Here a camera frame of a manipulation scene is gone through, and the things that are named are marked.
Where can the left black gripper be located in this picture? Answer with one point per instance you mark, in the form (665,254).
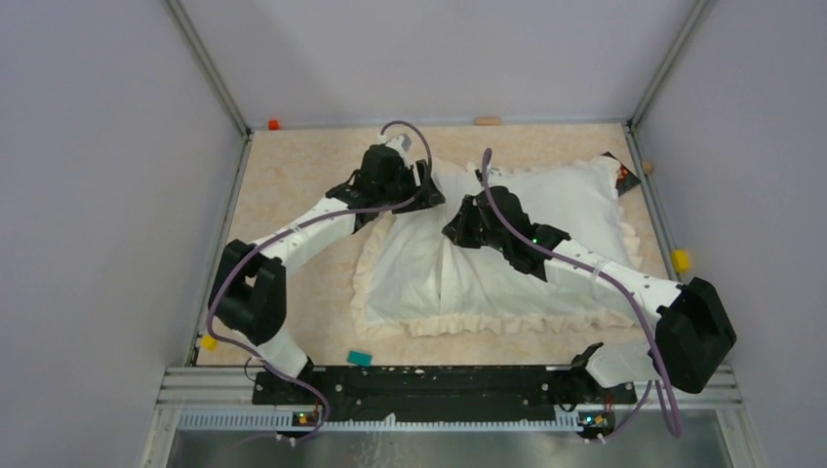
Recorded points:
(430,196)

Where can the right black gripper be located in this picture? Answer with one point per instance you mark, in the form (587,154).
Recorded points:
(457,228)

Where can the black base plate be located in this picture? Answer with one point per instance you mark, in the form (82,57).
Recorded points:
(441,393)

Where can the yellow small block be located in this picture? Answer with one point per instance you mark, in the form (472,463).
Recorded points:
(207,343)
(680,261)

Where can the teal small block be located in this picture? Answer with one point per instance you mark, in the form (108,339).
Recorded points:
(358,358)

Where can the white cable duct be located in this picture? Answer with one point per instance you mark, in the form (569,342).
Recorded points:
(287,421)

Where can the yellow small block left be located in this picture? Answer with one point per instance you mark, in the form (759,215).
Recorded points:
(207,343)

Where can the aluminium frame rail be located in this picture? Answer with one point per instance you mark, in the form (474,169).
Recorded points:
(197,48)

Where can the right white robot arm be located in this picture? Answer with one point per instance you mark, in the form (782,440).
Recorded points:
(687,329)

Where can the white ruffled pillowcase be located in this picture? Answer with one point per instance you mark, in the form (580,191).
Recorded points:
(410,278)

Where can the yellow small block right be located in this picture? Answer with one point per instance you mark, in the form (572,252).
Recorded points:
(680,261)

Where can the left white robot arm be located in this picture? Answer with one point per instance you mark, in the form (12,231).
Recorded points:
(249,292)

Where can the wooden peg back edge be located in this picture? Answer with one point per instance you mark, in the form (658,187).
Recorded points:
(487,121)

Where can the dark lego baseplate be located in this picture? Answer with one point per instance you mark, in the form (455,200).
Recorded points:
(626,180)

